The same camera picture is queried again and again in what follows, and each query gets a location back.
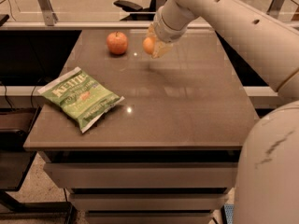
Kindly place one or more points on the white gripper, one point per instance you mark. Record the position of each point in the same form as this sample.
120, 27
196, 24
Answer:
167, 29

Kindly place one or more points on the green chip bag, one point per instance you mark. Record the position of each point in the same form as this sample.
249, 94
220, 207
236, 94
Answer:
81, 97

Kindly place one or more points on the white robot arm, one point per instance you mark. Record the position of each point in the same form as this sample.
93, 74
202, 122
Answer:
267, 182

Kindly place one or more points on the orange fruit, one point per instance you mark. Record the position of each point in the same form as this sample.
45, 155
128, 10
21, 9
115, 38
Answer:
148, 44

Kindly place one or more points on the blue perforated box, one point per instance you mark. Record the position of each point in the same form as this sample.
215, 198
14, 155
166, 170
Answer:
227, 213

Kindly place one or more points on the grey drawer cabinet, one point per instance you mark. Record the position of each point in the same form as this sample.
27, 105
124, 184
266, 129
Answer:
144, 186

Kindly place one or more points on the red apple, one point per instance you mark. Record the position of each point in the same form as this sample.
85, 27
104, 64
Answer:
117, 43

